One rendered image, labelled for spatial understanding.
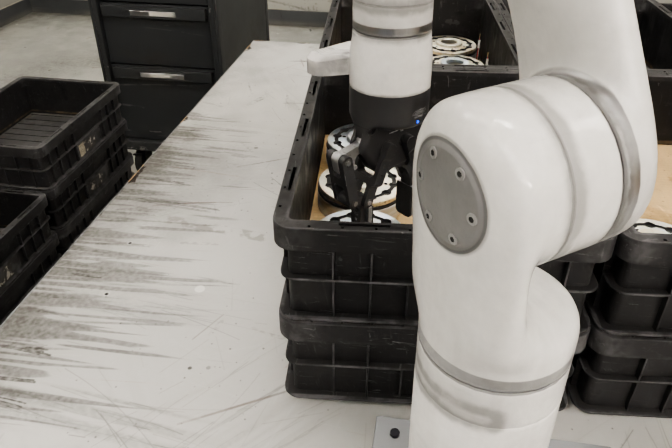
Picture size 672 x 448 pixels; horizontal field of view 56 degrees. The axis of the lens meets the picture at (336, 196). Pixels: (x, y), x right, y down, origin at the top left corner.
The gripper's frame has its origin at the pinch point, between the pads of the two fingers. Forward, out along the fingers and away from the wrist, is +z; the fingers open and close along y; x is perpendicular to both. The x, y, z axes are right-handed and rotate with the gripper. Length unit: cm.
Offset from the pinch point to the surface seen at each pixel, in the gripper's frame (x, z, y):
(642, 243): -22.6, -4.4, 7.9
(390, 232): -8.0, -4.7, -7.3
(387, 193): 4.9, 2.1, 5.2
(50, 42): 362, 80, 70
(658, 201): -14.3, 5.0, 32.4
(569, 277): -18.4, 0.3, 5.2
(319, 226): -3.5, -4.8, -11.4
